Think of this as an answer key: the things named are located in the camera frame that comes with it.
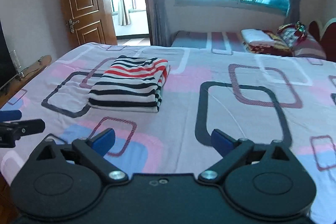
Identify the wooden tv cabinet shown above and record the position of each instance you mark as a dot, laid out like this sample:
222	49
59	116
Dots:
23	78

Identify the white folded cloth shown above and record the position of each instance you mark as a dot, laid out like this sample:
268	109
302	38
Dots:
253	36

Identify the colourful item on pillow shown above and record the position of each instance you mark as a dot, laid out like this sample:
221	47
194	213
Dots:
300	30

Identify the teal cushion on windowsill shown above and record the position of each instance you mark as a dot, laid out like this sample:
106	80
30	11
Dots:
276	4

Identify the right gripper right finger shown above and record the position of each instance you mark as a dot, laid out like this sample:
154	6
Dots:
261	180

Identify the checkered maroon pillow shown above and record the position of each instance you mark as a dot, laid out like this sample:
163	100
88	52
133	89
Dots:
308	47

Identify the striped grey maroon small bed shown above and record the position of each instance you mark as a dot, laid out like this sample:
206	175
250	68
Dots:
223	43

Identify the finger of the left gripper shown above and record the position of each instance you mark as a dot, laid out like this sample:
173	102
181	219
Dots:
12	115
22	128

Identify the red heart-shaped headboard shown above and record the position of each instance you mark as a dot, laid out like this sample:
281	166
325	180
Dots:
326	36

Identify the brown wooden door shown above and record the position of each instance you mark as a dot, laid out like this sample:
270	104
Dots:
96	24

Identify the black white red striped sweater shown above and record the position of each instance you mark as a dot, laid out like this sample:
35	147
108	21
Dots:
131	84

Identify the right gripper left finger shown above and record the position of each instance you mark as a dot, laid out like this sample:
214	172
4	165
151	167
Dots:
61	180

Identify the red yellow folded blanket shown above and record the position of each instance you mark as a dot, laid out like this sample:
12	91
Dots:
277	48

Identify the metal door handle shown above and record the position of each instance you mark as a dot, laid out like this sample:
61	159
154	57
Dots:
70	23

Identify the black television screen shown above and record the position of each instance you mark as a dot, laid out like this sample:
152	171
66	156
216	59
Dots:
7	68

